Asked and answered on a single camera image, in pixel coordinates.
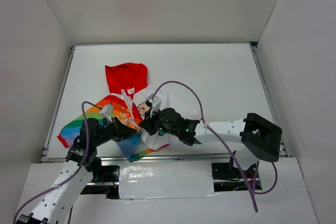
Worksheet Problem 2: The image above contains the aluminium table frame rail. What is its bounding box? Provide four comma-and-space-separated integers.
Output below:
39, 41, 292, 163

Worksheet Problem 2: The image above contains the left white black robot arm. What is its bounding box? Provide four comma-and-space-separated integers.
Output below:
13, 118, 137, 223

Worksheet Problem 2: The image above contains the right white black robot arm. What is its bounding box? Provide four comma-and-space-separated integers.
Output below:
140, 108, 282, 177

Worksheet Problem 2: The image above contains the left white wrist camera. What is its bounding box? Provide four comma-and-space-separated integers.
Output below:
99, 103, 113, 123

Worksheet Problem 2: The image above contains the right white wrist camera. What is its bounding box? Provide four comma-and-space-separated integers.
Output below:
146, 97, 162, 113

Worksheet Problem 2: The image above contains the white foil-taped cover panel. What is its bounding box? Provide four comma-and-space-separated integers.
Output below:
119, 161, 215, 199

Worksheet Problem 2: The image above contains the rainbow hooded kids jacket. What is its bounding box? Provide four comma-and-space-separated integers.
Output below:
57, 62, 171, 162

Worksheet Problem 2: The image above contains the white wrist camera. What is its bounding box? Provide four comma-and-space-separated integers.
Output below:
99, 103, 113, 123
146, 97, 162, 113

